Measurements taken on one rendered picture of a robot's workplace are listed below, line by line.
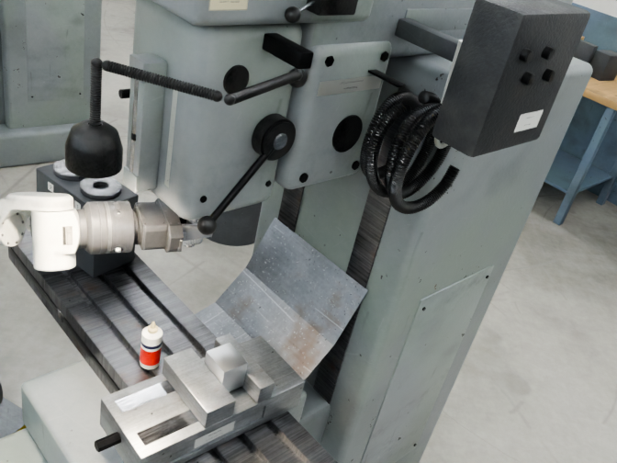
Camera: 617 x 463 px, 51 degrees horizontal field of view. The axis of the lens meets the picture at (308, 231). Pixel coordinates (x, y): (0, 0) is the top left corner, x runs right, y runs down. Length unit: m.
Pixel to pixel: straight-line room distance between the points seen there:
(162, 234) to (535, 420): 2.15
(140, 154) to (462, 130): 0.48
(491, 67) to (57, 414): 1.01
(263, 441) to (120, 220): 0.48
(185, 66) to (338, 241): 0.64
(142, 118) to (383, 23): 0.42
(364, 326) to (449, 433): 1.32
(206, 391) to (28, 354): 1.60
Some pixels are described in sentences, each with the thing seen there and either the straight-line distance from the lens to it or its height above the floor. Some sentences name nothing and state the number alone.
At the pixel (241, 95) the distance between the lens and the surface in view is 0.79.
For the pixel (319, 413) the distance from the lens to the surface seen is 1.62.
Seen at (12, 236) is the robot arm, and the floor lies 1.21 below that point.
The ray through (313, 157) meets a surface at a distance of 1.10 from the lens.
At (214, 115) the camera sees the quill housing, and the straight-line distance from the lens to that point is 0.94.
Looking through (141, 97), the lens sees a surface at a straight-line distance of 0.97.
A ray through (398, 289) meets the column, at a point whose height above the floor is 1.11.
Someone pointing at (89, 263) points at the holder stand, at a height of 0.94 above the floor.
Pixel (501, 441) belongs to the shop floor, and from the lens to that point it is 2.79.
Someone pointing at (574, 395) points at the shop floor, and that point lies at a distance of 3.19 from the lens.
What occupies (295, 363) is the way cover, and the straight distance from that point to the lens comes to 1.46.
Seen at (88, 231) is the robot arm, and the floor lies 1.26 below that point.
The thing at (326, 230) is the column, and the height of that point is 1.12.
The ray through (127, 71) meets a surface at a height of 1.58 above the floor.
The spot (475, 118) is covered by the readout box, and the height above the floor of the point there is 1.57.
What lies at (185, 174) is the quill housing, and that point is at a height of 1.40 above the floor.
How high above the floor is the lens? 1.87
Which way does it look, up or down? 31 degrees down
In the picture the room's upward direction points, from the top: 13 degrees clockwise
